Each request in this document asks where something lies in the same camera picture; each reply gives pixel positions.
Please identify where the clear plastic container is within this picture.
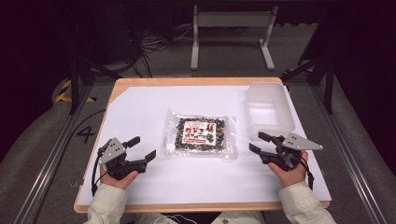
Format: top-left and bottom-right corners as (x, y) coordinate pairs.
(245, 81), (296, 142)

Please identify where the person's pale jacket torso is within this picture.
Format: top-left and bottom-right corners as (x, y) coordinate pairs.
(134, 210), (266, 224)

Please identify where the person's left hand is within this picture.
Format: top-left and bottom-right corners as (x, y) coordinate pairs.
(99, 164), (139, 190)

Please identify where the person's right hand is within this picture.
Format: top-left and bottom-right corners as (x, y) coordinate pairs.
(268, 149), (309, 189)

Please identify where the black tripod stand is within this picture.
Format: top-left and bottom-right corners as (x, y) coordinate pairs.
(280, 56), (336, 115)
(65, 57), (123, 116)

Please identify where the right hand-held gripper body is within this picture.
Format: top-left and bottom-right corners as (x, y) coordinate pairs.
(261, 133), (324, 172)

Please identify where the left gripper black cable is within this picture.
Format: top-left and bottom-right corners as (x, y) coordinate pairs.
(91, 148), (109, 197)

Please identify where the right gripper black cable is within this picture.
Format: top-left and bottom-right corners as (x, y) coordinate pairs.
(299, 156), (316, 191)

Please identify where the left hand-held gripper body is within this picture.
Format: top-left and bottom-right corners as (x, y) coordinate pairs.
(97, 137), (148, 181)

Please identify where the thin black floor cable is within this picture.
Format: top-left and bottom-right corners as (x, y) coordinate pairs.
(69, 108), (107, 139)

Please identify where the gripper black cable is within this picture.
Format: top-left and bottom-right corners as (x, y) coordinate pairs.
(299, 156), (316, 191)
(91, 148), (109, 197)

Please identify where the white metal stand frame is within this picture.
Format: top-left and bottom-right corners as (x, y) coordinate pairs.
(190, 5), (279, 71)

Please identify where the clear bag with printed packet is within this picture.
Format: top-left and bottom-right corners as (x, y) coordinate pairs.
(162, 108), (239, 161)

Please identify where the thin white cable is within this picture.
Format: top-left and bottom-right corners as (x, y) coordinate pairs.
(153, 213), (199, 224)

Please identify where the white table sheet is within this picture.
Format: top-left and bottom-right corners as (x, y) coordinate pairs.
(77, 85), (332, 207)

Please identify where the aluminium floor rail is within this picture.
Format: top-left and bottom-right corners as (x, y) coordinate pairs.
(12, 83), (94, 224)
(310, 84), (389, 224)

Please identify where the bundle of floor cables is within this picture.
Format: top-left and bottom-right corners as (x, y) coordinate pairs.
(122, 6), (194, 78)

